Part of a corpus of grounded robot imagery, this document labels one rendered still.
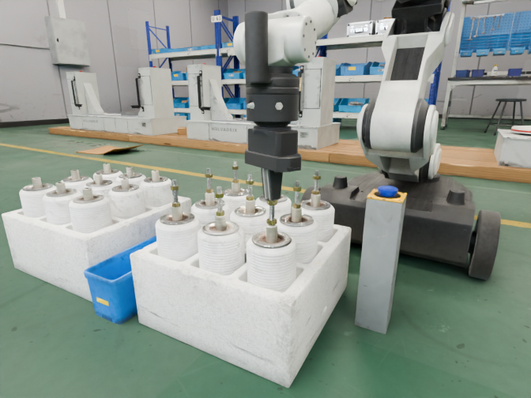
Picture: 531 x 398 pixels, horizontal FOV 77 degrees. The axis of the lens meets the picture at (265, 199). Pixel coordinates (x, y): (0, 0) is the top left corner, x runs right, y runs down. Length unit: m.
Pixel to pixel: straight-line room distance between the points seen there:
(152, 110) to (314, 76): 1.94
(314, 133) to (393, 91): 1.85
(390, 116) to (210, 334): 0.68
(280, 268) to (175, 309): 0.27
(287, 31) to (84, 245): 0.68
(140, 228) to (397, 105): 0.78
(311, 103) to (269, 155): 2.32
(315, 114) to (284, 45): 2.33
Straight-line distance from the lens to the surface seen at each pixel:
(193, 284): 0.69
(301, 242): 0.71
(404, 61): 1.11
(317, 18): 0.68
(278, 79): 0.54
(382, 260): 0.76
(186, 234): 0.73
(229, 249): 0.66
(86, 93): 5.16
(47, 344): 0.91
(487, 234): 1.07
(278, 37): 0.54
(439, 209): 1.08
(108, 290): 0.86
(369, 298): 0.81
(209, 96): 3.57
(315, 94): 2.85
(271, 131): 0.55
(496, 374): 0.85
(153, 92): 4.01
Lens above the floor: 0.51
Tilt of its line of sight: 17 degrees down
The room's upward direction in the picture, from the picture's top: straight up
